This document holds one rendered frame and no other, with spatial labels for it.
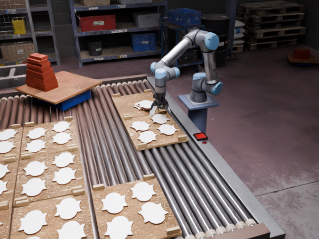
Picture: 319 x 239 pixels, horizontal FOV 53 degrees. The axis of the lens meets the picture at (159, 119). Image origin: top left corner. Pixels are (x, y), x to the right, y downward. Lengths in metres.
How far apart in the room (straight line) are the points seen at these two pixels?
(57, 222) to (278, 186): 2.28
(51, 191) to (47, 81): 1.14
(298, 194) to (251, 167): 0.53
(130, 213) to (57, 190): 0.43
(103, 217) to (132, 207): 0.15
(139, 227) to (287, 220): 1.76
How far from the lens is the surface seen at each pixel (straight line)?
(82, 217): 1.61
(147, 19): 6.63
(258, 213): 1.66
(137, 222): 1.54
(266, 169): 3.53
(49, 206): 1.70
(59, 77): 2.98
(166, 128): 2.20
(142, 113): 2.42
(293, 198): 3.25
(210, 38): 2.35
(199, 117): 2.79
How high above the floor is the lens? 2.04
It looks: 28 degrees down
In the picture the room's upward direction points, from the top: 1 degrees counter-clockwise
